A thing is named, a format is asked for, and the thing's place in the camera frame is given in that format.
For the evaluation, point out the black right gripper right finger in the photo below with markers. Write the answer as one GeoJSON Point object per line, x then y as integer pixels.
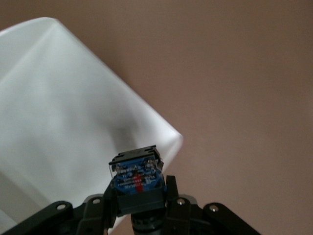
{"type": "Point", "coordinates": [181, 215]}

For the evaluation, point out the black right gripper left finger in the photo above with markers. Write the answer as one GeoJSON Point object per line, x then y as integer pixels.
{"type": "Point", "coordinates": [97, 215]}

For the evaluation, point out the red mushroom push button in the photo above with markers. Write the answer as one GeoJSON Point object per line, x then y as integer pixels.
{"type": "Point", "coordinates": [137, 195]}

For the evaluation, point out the white plastic bin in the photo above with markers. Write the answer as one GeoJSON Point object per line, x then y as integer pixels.
{"type": "Point", "coordinates": [61, 98]}

